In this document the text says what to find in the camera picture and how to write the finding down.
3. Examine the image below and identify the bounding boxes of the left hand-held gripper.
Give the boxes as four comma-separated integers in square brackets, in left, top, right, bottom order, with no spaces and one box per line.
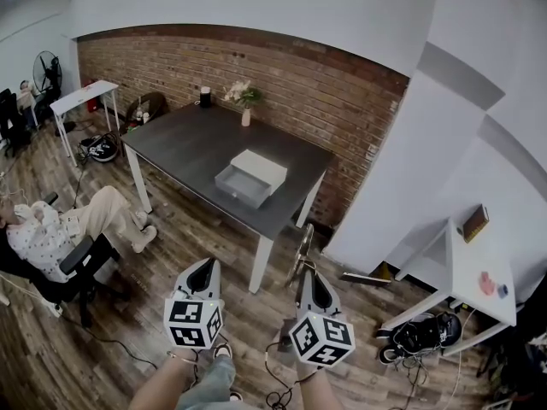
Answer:
[163,257,226,350]

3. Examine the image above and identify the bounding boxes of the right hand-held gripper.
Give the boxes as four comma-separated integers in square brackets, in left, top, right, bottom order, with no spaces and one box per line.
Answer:
[289,268,356,370]

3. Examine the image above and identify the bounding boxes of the white drawer box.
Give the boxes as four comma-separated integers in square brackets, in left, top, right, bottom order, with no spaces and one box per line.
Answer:
[214,148,288,210]

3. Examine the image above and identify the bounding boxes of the person's left forearm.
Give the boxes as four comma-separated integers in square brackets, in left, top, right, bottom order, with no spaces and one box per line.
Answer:
[126,348,198,410]

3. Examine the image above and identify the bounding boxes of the person's right forearm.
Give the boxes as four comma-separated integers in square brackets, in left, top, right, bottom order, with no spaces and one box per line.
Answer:
[293,364,339,410]

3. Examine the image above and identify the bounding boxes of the flat wooden board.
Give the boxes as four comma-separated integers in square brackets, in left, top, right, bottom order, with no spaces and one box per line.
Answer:
[340,271,392,289]

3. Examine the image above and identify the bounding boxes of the person's legs in jeans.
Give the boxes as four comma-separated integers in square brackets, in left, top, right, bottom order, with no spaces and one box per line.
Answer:
[176,352,238,410]

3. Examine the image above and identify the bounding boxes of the black office chair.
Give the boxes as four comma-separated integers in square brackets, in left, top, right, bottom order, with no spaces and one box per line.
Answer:
[0,191,126,329]
[0,87,27,158]

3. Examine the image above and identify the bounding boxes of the dark table with white legs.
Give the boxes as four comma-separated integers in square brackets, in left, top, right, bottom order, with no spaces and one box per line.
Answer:
[120,102,337,295]

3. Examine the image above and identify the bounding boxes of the white desk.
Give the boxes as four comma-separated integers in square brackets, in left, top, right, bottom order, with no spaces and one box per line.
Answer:
[379,217,519,358]

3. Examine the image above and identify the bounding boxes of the black and white floor bag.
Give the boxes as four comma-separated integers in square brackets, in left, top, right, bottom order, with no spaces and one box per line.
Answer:
[78,132,121,163]

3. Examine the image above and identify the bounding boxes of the small pink object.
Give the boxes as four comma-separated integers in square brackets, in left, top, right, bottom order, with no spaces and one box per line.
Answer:
[479,271,497,296]

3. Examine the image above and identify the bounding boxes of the brown book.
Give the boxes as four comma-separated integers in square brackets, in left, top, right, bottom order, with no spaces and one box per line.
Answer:
[462,203,491,244]

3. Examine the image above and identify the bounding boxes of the round wicker chair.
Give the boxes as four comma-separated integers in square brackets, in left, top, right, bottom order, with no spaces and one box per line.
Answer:
[122,91,170,135]

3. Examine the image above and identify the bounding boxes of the pale flower bouquet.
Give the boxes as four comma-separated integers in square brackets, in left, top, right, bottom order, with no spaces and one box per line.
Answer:
[223,79,265,111]

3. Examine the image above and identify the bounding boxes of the narrow white table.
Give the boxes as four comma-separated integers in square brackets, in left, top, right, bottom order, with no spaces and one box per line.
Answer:
[49,79,121,168]

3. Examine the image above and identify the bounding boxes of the black standing fan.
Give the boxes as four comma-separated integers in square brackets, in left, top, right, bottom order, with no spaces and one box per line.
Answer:
[32,50,64,103]

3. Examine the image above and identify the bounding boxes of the thin wrist bracelet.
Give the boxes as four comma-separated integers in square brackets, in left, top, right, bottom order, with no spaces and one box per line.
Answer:
[166,349,200,365]

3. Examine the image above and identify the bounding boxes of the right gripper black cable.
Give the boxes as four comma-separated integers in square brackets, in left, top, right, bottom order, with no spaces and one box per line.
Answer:
[263,334,303,410]

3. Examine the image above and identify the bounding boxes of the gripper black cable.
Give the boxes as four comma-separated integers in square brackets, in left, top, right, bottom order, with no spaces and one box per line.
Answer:
[263,334,303,410]
[187,348,203,384]

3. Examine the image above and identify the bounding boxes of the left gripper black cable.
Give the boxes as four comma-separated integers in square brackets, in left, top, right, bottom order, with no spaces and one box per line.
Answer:
[187,348,203,384]

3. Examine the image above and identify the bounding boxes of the black floor cable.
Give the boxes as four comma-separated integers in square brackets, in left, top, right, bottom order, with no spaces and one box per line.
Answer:
[62,313,160,369]

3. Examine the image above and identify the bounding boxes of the black bag with cables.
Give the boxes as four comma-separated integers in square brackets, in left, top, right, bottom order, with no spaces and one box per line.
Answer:
[377,311,463,365]

